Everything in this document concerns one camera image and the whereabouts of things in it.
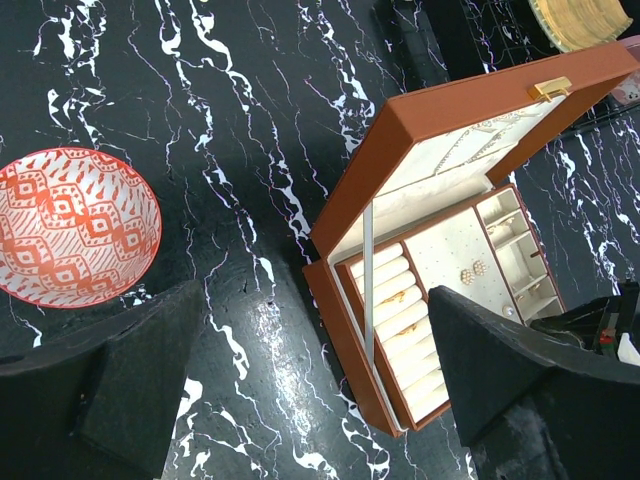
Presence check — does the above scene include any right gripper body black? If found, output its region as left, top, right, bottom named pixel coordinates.
left=529, top=279, right=639, bottom=365

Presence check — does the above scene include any yellow woven plate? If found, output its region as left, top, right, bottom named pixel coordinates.
left=528, top=0, right=633, bottom=53

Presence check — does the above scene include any red patterned bowl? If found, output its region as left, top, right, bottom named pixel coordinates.
left=1, top=147, right=162, bottom=309

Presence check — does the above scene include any brown jewelry tray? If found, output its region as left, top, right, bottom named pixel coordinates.
left=333, top=182, right=567, bottom=432

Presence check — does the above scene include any pink patterned cup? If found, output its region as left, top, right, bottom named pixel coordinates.
left=611, top=35, right=640, bottom=105

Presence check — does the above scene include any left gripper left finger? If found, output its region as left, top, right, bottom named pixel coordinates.
left=1, top=280, right=204, bottom=479

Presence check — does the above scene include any brown jewelry box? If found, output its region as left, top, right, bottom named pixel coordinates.
left=304, top=42, right=639, bottom=437

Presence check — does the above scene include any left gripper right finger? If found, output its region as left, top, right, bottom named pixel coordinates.
left=428, top=286, right=639, bottom=479

